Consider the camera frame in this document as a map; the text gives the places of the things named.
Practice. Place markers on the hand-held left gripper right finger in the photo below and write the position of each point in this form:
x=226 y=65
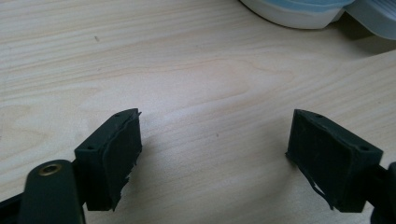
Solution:
x=336 y=165

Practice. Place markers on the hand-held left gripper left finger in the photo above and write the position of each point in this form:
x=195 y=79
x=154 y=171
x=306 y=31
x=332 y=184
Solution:
x=106 y=161

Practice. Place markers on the white trash can with lid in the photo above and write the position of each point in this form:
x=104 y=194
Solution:
x=289 y=17

